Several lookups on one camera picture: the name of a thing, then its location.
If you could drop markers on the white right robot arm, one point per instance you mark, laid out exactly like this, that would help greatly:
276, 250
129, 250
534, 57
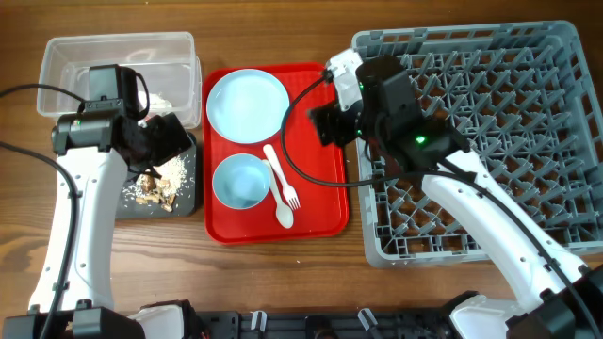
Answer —
556, 295

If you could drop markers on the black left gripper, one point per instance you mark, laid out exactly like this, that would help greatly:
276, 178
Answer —
173, 137

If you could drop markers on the black plastic tray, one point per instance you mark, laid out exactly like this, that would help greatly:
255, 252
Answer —
184, 202

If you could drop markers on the food scraps and rice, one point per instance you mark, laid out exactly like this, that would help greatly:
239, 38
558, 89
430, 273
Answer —
160, 183

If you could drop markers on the clear plastic bin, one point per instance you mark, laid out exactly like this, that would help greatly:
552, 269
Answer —
166, 60

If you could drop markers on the grey dishwasher rack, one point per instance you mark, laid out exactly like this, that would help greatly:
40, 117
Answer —
523, 95

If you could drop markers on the white crumpled tissue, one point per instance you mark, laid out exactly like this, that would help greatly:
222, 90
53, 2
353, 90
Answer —
156, 103

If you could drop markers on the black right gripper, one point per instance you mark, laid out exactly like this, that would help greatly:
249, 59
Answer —
334, 122

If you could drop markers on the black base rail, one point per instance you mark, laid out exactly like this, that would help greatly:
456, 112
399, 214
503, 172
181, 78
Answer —
365, 323

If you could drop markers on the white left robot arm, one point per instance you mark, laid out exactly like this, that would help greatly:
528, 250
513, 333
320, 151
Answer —
108, 137

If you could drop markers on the light blue bowl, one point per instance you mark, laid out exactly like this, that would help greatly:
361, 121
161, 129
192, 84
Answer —
241, 181

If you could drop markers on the light blue plate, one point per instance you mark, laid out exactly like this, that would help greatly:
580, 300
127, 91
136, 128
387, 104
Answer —
247, 106

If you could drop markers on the white plastic fork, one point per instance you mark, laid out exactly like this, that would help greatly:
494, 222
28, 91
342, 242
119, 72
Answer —
289, 191

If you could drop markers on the red plastic tray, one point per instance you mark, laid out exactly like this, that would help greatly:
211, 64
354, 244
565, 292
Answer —
324, 210

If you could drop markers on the white plastic spoon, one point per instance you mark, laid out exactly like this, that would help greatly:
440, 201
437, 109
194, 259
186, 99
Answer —
283, 212

